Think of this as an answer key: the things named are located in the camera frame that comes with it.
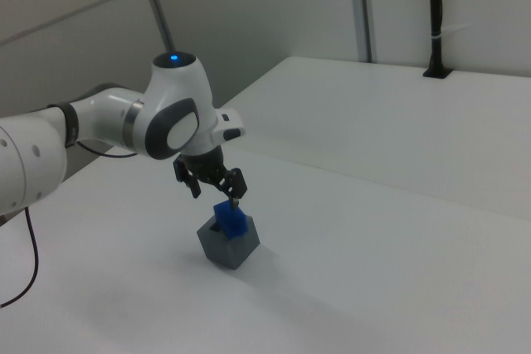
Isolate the blue block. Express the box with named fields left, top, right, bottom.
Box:
left=212, top=200, right=251, bottom=240

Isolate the black cable strap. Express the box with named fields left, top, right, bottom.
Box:
left=46, top=101, right=81, bottom=149

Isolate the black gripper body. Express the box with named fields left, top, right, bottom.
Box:
left=178, top=147, right=228, bottom=182

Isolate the wide grey partition post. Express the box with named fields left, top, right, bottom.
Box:
left=347, top=0, right=379, bottom=64

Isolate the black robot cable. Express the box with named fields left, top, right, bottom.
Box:
left=0, top=141, right=139, bottom=310

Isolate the black post base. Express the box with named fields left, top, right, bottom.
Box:
left=421, top=65, right=454, bottom=80

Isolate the grey hollow cuboid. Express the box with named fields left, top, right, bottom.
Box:
left=196, top=212, right=262, bottom=270

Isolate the black cable post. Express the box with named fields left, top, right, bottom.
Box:
left=426, top=0, right=446, bottom=74

